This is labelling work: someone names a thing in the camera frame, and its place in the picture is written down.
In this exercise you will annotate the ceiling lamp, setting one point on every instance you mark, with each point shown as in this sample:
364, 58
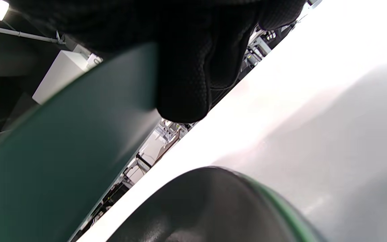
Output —
0, 9

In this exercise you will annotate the person's right hand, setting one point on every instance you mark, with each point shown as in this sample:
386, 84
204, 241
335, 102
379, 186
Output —
186, 67

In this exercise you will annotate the white office desk row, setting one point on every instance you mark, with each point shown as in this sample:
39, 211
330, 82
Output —
153, 151

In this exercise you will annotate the teal plate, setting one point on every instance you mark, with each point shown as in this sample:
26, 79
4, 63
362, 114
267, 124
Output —
62, 151

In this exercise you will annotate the green plate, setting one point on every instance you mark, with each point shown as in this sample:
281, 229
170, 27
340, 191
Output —
287, 210

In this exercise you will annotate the white square pillar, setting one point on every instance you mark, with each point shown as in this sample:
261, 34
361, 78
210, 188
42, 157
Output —
62, 74

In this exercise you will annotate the grey ceiling pipe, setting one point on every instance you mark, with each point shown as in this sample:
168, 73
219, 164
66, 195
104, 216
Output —
18, 33

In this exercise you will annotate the grey plate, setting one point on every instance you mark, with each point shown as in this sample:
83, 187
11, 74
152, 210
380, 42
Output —
197, 208

